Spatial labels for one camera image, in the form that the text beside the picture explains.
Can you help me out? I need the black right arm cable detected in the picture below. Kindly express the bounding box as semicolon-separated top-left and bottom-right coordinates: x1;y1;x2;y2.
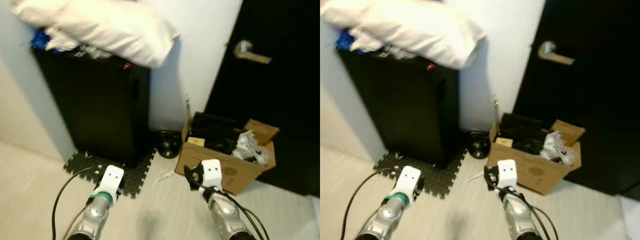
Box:
492;182;560;240
192;182;271;240

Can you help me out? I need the black door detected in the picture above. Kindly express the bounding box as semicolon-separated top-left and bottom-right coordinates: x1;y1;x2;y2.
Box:
205;0;321;197
512;0;640;197

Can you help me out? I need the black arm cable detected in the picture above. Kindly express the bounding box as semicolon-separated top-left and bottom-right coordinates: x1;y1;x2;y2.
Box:
51;167;101;240
192;182;271;240
340;168;399;240
492;182;560;240

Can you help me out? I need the black cabinet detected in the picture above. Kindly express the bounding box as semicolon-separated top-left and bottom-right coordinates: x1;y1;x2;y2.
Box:
339;47;461;169
31;45;152;169

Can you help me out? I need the brown cardboard box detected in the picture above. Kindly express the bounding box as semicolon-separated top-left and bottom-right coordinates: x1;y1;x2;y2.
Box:
487;112;586;196
174;112;280;196

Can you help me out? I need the grey crumpled wrapper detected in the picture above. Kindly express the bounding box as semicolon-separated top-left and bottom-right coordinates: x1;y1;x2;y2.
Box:
79;45;112;60
385;46;417;61

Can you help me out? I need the silver door lever handle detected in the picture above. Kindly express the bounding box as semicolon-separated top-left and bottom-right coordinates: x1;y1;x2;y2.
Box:
233;40;273;65
537;41;576;66

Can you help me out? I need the blue cloth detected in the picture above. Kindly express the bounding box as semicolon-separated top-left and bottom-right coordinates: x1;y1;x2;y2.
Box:
31;29;64;54
336;29;362;54

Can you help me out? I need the white pillow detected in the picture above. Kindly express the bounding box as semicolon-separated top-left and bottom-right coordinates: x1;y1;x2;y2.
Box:
10;0;181;70
320;0;489;70

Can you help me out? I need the white crumpled plastic bag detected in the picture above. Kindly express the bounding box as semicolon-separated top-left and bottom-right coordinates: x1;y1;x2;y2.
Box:
232;130;269;165
542;131;576;166

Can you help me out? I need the black cloth bundle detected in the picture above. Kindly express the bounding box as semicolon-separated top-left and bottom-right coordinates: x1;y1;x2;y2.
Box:
500;113;549;154
190;112;242;154

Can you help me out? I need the black round dome object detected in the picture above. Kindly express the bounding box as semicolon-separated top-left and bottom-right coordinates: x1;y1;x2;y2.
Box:
156;130;182;160
467;131;492;160

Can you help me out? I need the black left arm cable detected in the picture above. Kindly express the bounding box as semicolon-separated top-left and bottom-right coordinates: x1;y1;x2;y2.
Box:
51;167;101;240
340;168;399;240

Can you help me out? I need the black foam puzzle mat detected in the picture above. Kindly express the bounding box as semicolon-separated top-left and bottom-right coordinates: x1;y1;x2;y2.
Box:
374;150;469;200
63;147;157;200

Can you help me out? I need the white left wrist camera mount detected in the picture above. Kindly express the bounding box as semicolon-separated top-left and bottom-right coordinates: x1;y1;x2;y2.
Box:
99;166;125;197
397;166;424;199

